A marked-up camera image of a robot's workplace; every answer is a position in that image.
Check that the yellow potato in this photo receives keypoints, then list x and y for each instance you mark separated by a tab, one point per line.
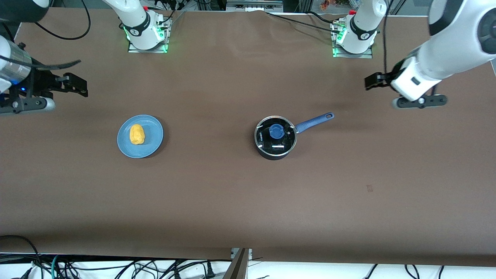
136	134

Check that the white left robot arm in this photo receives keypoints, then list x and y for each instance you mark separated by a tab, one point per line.
457	42

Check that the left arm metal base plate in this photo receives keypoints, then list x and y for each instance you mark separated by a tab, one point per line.
364	55

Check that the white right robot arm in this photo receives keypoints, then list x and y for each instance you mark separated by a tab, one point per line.
135	23

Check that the blue round plate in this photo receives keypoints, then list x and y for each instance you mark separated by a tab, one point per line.
153	143

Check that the aluminium frame rail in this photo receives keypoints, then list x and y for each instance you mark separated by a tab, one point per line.
254	4

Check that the orange colourful background object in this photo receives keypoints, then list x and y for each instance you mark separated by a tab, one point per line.
329	4

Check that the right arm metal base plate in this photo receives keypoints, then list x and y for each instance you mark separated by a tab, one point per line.
133	49

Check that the brown table cover sheet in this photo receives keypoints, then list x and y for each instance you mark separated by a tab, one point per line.
232	193

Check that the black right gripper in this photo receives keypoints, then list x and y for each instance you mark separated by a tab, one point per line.
40	83

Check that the grey metal post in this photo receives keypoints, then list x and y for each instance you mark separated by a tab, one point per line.
238	267

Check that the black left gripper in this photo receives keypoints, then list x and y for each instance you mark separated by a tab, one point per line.
384	79

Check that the glass lid with blue knob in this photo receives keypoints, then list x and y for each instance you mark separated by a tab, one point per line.
285	143

